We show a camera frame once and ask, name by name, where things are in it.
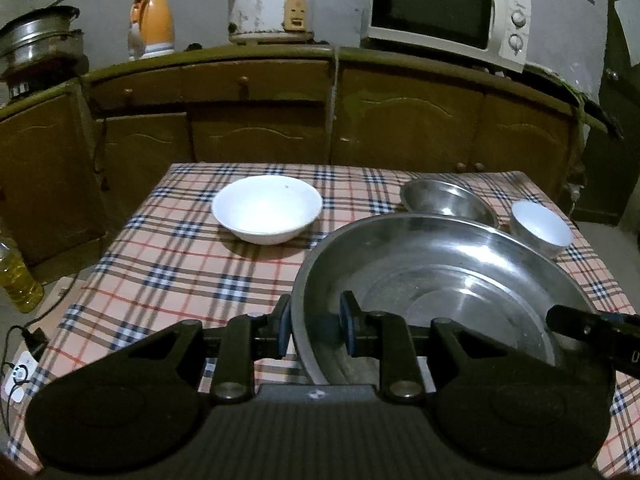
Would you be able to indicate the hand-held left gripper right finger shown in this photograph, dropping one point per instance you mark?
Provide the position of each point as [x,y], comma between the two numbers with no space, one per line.
[350,330]

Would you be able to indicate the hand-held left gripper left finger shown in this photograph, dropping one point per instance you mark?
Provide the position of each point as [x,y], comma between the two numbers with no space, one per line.
[284,330]

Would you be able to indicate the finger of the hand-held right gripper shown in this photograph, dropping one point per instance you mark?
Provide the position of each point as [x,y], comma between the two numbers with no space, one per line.
[590,332]

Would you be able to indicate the deep white bowl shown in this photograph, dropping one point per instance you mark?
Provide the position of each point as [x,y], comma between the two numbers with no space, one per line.
[540,225]

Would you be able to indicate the shallow white bowl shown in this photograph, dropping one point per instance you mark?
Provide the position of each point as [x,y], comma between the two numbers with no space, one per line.
[267,207]

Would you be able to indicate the large steel basin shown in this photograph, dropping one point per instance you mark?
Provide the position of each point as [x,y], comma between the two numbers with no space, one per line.
[450,240]

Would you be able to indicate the steel bowl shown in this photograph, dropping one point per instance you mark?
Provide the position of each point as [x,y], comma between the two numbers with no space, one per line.
[440,200]

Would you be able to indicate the plaid tablecloth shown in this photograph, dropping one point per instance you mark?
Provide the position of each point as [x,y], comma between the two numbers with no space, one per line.
[175,260]

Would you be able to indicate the dark green door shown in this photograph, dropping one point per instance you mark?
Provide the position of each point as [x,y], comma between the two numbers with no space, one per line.
[615,135]

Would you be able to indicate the wooden kitchen cabinet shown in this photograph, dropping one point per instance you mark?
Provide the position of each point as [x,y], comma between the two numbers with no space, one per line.
[400,120]

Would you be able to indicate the green scallions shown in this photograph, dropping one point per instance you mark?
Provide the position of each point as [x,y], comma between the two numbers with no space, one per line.
[575,95]

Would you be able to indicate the black power adapter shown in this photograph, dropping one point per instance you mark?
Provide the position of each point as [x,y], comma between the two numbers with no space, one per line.
[35,340]

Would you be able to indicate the white power strip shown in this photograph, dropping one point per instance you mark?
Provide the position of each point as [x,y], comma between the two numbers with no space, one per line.
[20,375]

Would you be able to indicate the cooking oil bottle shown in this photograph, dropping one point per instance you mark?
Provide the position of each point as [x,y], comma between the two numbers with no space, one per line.
[20,280]

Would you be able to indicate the white rice cooker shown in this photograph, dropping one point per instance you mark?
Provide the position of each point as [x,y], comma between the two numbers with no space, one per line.
[265,7]

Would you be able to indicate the orange electric kettle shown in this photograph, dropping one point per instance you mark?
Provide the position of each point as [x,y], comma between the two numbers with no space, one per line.
[152,25]

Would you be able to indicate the white microwave oven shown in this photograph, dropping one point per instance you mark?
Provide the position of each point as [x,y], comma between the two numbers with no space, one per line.
[435,5]

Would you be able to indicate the gas stove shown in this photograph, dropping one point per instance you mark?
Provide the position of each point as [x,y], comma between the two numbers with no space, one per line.
[35,80]

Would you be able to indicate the steel steamer pot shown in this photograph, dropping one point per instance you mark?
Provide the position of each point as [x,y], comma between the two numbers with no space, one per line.
[35,35]

